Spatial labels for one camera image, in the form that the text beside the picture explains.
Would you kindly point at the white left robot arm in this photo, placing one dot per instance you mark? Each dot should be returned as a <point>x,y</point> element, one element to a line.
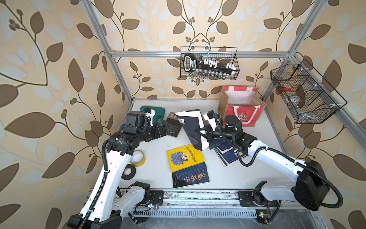
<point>101,211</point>

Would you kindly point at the red and burlap canvas bag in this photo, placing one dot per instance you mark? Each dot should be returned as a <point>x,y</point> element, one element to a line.
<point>242,102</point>

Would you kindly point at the black wire basket back wall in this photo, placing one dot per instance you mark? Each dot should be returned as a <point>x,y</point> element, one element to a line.
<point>208,49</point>

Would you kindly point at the dark book large white characters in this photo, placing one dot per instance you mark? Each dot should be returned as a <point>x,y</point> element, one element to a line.
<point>193,175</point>

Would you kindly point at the yellow book purple hedgehog cover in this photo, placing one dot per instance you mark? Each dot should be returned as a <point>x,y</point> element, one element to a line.
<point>184,157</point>

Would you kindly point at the green plastic tool case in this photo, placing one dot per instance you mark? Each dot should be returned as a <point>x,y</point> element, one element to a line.
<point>159,113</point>

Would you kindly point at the black and white large book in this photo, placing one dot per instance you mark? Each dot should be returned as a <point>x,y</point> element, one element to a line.
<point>190,121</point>

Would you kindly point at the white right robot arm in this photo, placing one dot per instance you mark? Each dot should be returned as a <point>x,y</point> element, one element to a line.
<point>308,184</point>

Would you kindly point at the lower navy book yellow label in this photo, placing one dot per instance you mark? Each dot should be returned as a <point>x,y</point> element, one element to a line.
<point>227,157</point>

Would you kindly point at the navy book with yellow label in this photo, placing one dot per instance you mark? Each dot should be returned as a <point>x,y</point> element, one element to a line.
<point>220,144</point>

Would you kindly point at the brown and black book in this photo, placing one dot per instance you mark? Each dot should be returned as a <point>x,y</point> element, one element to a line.
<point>174,125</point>

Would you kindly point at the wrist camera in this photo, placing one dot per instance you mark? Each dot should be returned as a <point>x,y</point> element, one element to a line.
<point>213,118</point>
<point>150,114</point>

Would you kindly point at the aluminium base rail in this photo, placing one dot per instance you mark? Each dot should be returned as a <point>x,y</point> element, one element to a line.
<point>209,204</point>

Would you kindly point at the socket wrench set in basket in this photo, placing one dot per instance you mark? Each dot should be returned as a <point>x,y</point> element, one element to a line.
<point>200,63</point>

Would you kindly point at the red tape roll in basket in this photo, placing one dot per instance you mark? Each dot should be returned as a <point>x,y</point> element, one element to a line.
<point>287,87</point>

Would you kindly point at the yellow tape roll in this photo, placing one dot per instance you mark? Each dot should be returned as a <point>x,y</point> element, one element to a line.
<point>138,158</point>

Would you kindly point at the black wire basket right wall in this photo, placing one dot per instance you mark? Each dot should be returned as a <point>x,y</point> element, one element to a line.
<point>313,98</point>

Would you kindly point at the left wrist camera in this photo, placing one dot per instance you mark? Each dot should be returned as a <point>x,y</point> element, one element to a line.
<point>150,114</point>

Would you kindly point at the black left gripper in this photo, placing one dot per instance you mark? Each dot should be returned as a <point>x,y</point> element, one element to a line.
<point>158,134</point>

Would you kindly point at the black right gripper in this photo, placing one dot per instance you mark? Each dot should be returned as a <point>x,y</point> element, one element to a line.
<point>208,134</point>

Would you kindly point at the black tape roll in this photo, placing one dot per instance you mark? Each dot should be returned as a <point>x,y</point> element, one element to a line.
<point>129,172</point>

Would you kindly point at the black wire basket wall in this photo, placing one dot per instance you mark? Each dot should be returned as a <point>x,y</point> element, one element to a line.
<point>313,98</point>
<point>208,49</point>

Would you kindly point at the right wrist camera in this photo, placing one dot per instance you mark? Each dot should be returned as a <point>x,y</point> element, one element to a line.
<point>213,118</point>

